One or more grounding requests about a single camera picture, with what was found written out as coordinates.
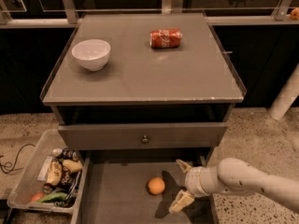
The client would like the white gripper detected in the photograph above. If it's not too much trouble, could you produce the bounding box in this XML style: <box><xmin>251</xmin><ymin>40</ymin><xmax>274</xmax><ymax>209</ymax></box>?
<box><xmin>169</xmin><ymin>159</ymin><xmax>218</xmax><ymax>213</ymax></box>

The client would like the orange fruit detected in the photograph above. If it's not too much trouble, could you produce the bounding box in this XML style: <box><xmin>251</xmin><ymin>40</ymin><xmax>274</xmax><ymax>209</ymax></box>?
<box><xmin>147</xmin><ymin>177</ymin><xmax>165</xmax><ymax>195</ymax></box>
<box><xmin>290</xmin><ymin>7</ymin><xmax>299</xmax><ymax>20</ymax></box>

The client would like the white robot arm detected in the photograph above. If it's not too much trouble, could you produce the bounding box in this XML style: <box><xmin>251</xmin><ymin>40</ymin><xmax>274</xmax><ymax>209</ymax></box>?
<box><xmin>169</xmin><ymin>72</ymin><xmax>299</xmax><ymax>213</ymax></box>

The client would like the grey top drawer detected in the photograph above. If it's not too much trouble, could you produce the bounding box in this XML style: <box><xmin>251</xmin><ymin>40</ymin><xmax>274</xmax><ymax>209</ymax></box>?
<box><xmin>58</xmin><ymin>122</ymin><xmax>227</xmax><ymax>150</ymax></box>

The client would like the brass drawer knob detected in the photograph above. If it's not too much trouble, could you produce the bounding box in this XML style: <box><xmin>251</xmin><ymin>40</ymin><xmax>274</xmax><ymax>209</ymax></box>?
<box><xmin>141</xmin><ymin>135</ymin><xmax>150</xmax><ymax>144</ymax></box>

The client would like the open grey middle drawer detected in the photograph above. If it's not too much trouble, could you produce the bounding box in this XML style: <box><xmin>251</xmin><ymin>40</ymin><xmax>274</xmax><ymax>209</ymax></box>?
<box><xmin>71</xmin><ymin>148</ymin><xmax>216</xmax><ymax>224</ymax></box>

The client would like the grey drawer cabinet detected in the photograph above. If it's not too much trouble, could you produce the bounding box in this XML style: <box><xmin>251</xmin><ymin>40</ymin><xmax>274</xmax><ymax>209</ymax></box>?
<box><xmin>39</xmin><ymin>12</ymin><xmax>248</xmax><ymax>161</ymax></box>

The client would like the brown snack bag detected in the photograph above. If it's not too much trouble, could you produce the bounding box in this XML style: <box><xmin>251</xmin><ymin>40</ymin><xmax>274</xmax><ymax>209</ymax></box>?
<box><xmin>57</xmin><ymin>167</ymin><xmax>77</xmax><ymax>191</ymax></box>

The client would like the dark soda can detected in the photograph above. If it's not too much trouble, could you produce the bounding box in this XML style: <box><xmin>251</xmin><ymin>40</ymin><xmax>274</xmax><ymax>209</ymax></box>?
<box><xmin>52</xmin><ymin>147</ymin><xmax>78</xmax><ymax>161</ymax></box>

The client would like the green snack packet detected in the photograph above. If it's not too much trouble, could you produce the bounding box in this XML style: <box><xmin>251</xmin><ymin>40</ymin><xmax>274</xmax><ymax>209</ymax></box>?
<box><xmin>37</xmin><ymin>192</ymin><xmax>67</xmax><ymax>203</ymax></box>

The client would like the yellow chip bag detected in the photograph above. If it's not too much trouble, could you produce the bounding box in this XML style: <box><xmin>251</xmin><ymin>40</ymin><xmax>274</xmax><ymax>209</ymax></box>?
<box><xmin>47</xmin><ymin>161</ymin><xmax>62</xmax><ymax>186</ymax></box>

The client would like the clear plastic storage bin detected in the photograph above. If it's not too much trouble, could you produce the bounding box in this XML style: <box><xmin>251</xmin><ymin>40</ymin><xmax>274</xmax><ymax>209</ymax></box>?
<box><xmin>7</xmin><ymin>129</ymin><xmax>87</xmax><ymax>215</ymax></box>

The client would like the red cola can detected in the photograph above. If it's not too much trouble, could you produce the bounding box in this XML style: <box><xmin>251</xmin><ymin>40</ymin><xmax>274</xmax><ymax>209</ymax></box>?
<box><xmin>149</xmin><ymin>28</ymin><xmax>182</xmax><ymax>49</ymax></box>

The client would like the white ceramic bowl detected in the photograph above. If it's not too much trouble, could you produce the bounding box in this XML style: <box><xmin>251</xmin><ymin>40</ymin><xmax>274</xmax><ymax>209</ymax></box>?
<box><xmin>71</xmin><ymin>39</ymin><xmax>111</xmax><ymax>71</ymax></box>

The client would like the orange fruit on ledge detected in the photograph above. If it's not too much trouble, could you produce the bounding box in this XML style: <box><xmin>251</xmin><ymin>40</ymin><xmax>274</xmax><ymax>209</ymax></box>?
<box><xmin>290</xmin><ymin>7</ymin><xmax>299</xmax><ymax>20</ymax></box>

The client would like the black floor cable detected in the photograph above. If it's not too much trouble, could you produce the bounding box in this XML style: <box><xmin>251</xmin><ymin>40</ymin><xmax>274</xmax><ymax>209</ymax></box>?
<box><xmin>0</xmin><ymin>143</ymin><xmax>36</xmax><ymax>175</ymax></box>

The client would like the metal railing frame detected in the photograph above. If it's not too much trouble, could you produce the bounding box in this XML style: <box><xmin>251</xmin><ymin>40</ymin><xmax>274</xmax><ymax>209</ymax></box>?
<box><xmin>0</xmin><ymin>0</ymin><xmax>299</xmax><ymax>24</ymax></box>

